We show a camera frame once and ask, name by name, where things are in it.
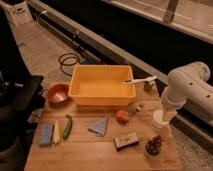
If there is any yellow banana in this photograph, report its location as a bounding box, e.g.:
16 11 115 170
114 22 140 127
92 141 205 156
52 120 61 144

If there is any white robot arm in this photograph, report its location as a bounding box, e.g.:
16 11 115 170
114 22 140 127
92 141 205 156
161 62 213 122

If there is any yellow plastic tray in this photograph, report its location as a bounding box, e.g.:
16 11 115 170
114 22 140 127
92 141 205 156
68 65 136 106

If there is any orange fruit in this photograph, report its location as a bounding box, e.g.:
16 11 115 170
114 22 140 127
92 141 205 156
116 110 129 123

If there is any small spice bottle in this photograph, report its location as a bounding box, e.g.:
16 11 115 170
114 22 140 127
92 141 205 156
129 103 144 116

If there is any blue folded cloth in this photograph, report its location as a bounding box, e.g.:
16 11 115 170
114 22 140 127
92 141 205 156
88 117 108 136

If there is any red bowl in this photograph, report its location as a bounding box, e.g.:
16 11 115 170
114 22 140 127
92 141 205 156
45 83 69 104

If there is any green cucumber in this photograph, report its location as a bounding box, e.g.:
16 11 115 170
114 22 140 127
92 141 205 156
62 115 73 140

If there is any dark rectangular block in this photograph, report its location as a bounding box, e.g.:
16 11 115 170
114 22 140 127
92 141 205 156
114 132 139 151

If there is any white cup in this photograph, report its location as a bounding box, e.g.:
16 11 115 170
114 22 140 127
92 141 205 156
152 110 168 130

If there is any wooden table board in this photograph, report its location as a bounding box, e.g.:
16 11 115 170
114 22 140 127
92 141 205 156
24 84 182 171

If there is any blue sponge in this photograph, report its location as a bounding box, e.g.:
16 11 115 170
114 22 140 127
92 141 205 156
39 123 53 146

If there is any bowl of dark grapes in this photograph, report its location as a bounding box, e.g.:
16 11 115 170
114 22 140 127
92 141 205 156
145 135 163 156

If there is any black cart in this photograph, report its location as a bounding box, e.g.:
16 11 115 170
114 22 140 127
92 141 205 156
0 75 45 171

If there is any white box with label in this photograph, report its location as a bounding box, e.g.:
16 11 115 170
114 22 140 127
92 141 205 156
7 1 33 26

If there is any black coiled cable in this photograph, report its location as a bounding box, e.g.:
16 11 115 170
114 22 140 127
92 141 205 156
58 52 82 77

